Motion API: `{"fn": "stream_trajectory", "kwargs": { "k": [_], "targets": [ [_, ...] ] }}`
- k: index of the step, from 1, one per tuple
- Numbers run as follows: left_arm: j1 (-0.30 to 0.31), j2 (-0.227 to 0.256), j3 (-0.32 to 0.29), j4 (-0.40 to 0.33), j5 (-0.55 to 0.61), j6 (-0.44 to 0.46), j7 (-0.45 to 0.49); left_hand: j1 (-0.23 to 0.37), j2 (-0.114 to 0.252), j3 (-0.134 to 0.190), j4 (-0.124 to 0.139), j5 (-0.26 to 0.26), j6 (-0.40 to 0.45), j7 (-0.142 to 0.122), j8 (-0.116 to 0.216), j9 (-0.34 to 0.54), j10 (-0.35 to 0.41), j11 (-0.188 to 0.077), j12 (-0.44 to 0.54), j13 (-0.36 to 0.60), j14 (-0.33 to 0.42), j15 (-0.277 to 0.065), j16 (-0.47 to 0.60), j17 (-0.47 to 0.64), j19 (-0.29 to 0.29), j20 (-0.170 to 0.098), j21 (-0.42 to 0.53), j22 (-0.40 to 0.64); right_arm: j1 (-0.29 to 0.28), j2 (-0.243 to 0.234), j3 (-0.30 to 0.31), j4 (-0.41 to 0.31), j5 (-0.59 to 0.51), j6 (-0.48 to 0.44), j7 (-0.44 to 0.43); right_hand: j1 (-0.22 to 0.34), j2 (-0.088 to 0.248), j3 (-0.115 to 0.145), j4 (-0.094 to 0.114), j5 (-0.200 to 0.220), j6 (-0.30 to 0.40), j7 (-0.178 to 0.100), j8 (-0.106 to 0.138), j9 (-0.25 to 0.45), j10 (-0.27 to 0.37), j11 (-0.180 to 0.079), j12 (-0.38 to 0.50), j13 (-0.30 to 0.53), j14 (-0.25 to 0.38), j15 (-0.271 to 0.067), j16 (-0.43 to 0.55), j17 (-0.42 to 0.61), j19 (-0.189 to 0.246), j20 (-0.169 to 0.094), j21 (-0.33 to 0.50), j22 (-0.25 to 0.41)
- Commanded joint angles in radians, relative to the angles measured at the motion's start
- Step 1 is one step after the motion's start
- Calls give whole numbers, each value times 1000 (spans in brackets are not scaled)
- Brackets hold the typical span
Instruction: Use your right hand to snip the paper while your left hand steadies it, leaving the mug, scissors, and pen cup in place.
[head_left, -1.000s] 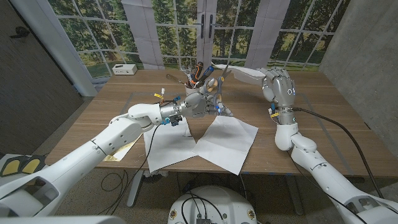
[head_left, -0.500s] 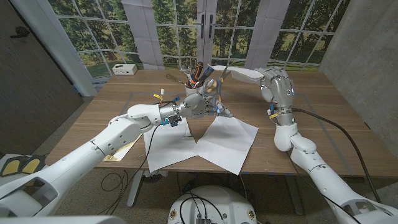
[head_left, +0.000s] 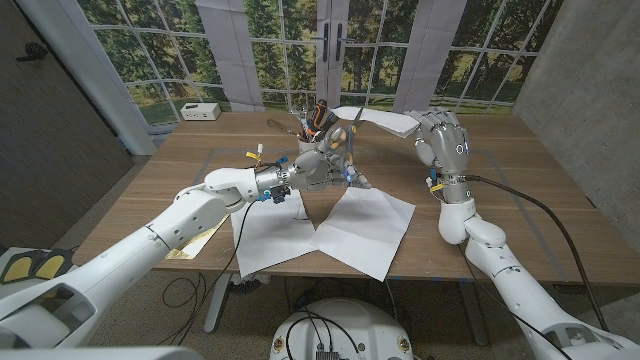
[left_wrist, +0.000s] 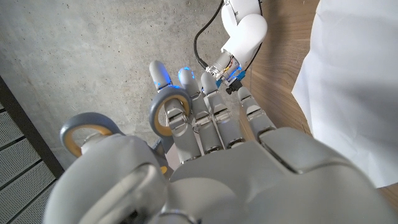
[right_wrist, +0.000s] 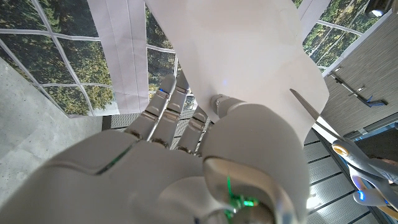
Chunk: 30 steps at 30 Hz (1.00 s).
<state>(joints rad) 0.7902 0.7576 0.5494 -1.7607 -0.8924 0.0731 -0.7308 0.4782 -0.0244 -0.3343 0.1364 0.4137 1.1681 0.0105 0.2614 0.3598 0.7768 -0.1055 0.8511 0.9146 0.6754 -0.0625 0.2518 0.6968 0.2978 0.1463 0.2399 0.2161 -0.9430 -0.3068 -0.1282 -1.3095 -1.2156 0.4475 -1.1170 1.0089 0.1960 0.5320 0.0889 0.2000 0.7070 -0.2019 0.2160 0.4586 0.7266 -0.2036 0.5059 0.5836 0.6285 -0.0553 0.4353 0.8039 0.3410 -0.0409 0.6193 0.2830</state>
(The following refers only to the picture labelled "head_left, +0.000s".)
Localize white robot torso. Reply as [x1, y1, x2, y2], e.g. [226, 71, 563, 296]
[269, 298, 415, 360]

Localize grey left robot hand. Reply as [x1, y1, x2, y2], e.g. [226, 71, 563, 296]
[288, 124, 374, 192]

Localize gold foil sheet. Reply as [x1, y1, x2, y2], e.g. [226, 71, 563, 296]
[167, 219, 229, 261]

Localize yellow handled scissors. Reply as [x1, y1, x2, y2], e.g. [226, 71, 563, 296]
[329, 107, 366, 175]

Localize grey table leg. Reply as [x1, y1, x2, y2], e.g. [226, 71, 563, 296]
[457, 280, 490, 347]

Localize silver metal wrench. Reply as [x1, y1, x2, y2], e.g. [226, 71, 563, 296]
[289, 106, 310, 132]

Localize white power strip box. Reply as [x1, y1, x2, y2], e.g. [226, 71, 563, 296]
[179, 102, 222, 122]

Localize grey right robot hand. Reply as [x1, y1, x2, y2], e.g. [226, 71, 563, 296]
[407, 108, 471, 177]

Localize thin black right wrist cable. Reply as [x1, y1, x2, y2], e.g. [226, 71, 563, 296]
[457, 243, 574, 360]

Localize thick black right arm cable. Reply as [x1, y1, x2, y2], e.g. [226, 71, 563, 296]
[464, 174, 610, 332]

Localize thin black left wrist cable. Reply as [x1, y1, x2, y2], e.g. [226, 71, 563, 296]
[177, 201, 257, 347]

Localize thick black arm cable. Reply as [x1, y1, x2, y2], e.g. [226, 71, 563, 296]
[464, 174, 610, 332]
[244, 160, 281, 174]

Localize printed window forest backdrop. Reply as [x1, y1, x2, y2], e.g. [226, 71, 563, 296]
[74, 0, 566, 126]

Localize large white paper sheet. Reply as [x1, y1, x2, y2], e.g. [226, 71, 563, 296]
[309, 186, 417, 283]

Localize clear amber handled screwdriver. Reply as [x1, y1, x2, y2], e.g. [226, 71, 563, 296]
[267, 118, 301, 138]

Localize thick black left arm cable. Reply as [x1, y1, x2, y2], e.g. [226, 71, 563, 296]
[244, 160, 281, 174]

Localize white mug with tools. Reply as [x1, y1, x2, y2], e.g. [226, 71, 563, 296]
[305, 98, 329, 137]

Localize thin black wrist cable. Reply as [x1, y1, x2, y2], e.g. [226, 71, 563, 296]
[457, 243, 574, 360]
[177, 201, 257, 347]

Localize white table leg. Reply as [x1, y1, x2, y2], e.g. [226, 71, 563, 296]
[203, 272, 232, 334]

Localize black door handle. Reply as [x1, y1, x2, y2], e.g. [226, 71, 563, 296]
[14, 42, 50, 63]

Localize yellow and black foot pad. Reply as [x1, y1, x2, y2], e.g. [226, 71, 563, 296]
[34, 248, 75, 282]
[0, 249, 40, 285]

